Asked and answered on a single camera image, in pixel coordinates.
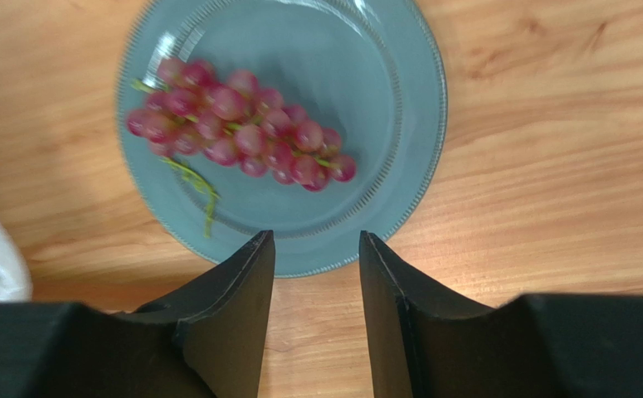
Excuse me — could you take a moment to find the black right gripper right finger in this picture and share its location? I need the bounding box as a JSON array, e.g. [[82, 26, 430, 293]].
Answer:
[[359, 231, 643, 397]]

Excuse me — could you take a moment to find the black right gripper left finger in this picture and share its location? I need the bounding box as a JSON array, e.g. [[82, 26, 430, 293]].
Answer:
[[0, 231, 275, 397]]

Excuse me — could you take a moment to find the red grapes bunch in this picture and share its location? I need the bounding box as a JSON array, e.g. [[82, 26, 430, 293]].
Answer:
[[124, 57, 358, 236]]

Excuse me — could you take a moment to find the grey plate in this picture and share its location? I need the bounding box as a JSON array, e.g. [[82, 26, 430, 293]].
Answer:
[[116, 1, 447, 278]]

